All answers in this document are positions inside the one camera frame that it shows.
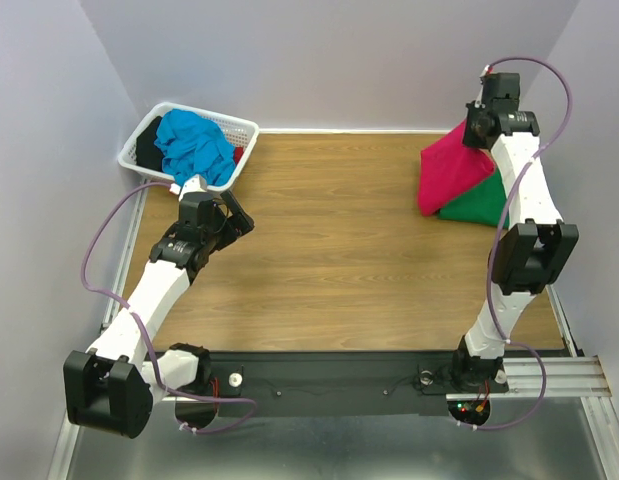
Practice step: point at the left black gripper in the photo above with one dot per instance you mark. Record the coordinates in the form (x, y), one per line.
(237, 225)

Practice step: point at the aluminium frame rail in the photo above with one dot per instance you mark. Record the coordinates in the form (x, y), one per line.
(98, 223)

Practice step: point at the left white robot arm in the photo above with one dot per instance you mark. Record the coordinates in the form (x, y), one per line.
(114, 384)

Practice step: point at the red garment in basket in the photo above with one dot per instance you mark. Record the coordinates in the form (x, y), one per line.
(238, 154)

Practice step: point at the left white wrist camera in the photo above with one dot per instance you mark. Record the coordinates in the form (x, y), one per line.
(195, 184)

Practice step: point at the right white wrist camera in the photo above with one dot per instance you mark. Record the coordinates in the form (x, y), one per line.
(483, 79)

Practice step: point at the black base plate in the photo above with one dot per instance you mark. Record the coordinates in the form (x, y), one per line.
(331, 384)

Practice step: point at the black garment in basket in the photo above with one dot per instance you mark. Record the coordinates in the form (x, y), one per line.
(148, 155)

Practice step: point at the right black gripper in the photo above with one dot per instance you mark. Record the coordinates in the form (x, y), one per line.
(475, 126)

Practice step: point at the folded green t shirt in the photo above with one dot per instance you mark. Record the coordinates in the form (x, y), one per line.
(482, 204)

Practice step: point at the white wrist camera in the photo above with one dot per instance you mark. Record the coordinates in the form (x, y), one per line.
(195, 184)
(483, 79)

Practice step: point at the pink red t shirt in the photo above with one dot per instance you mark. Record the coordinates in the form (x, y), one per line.
(448, 169)

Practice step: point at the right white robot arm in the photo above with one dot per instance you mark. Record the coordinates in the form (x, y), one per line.
(533, 244)

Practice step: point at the blue t shirt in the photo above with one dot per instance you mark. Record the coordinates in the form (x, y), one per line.
(194, 145)

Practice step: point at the white plastic laundry basket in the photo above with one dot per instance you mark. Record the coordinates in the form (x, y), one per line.
(239, 132)

